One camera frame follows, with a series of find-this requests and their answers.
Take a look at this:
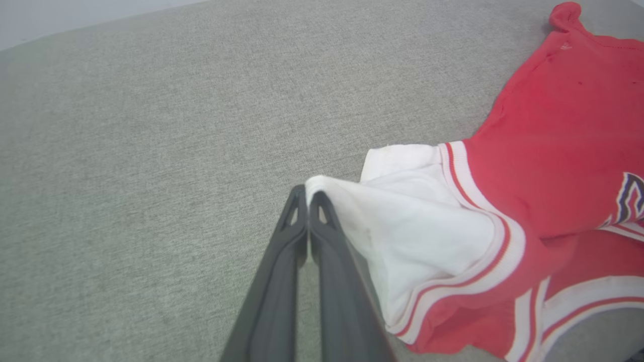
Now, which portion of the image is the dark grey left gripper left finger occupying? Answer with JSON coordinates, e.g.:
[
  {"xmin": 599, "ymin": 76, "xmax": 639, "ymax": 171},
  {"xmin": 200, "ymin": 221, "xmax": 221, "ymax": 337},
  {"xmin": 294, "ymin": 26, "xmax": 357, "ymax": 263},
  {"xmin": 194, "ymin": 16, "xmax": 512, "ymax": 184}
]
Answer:
[{"xmin": 219, "ymin": 185, "xmax": 308, "ymax": 362}]

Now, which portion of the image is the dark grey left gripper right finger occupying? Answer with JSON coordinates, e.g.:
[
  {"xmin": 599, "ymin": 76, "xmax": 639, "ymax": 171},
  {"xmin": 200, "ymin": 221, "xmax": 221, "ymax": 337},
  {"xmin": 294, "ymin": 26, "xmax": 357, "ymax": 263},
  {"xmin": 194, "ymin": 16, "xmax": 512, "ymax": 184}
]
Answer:
[{"xmin": 308, "ymin": 191, "xmax": 396, "ymax": 362}]

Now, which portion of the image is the red white basketball jersey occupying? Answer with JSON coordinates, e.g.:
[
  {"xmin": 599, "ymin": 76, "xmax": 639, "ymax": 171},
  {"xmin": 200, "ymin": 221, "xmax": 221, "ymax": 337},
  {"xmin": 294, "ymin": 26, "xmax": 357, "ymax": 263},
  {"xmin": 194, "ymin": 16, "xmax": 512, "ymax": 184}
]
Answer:
[{"xmin": 305, "ymin": 2, "xmax": 644, "ymax": 362}]

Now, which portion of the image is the grey fabric sofa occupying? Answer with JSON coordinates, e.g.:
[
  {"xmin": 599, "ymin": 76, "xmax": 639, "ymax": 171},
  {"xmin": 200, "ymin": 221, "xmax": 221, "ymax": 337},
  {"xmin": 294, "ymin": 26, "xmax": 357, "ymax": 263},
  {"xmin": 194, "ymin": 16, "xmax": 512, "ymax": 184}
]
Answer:
[{"xmin": 0, "ymin": 0, "xmax": 644, "ymax": 362}]

